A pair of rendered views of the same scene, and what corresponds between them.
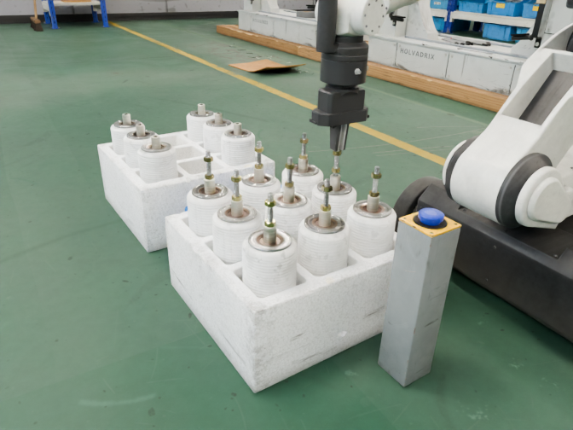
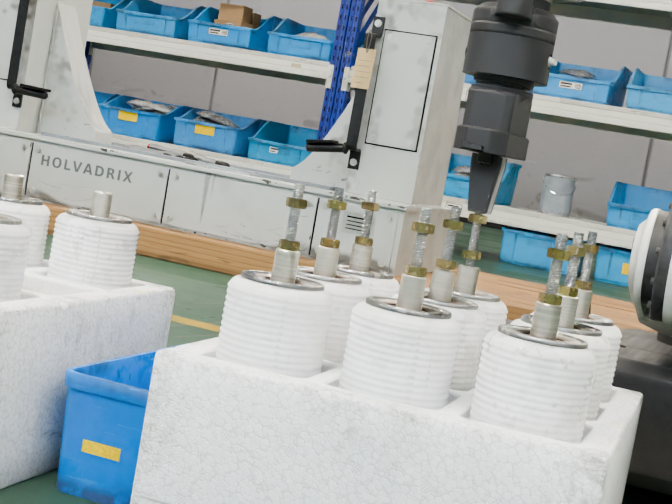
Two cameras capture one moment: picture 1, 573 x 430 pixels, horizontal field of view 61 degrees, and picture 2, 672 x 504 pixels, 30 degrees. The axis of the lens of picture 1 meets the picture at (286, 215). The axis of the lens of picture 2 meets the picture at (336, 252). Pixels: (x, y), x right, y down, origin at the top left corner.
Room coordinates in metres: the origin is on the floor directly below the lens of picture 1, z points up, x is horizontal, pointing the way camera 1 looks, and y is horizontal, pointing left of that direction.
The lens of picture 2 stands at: (0.02, 0.82, 0.38)
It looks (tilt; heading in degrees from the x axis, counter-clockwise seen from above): 5 degrees down; 321
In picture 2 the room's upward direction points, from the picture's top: 10 degrees clockwise
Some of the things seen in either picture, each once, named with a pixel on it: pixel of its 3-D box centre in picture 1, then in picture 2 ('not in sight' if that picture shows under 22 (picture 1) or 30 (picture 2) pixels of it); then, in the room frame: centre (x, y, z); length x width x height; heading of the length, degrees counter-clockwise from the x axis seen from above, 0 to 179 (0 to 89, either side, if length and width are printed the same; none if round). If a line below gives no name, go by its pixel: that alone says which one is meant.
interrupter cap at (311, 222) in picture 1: (324, 223); (561, 326); (0.79, -0.07, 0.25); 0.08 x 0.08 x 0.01
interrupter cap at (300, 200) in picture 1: (288, 200); (439, 300); (0.88, 0.00, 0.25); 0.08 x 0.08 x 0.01
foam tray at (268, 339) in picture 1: (286, 267); (408, 464); (0.88, 0.00, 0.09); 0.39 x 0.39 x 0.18; 34
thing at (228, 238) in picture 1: (238, 254); (389, 411); (0.82, 0.09, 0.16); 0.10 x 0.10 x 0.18
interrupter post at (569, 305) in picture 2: (325, 217); (563, 313); (0.79, -0.07, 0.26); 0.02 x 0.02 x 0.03
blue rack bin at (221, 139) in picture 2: (551, 8); (224, 133); (5.61, -2.75, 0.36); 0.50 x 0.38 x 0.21; 123
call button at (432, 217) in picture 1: (431, 217); not in sight; (0.69, -0.23, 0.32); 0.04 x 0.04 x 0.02
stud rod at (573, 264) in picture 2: (326, 198); (571, 272); (0.79, -0.07, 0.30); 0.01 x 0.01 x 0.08
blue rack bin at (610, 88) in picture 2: not in sight; (581, 82); (4.08, -3.71, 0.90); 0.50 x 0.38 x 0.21; 120
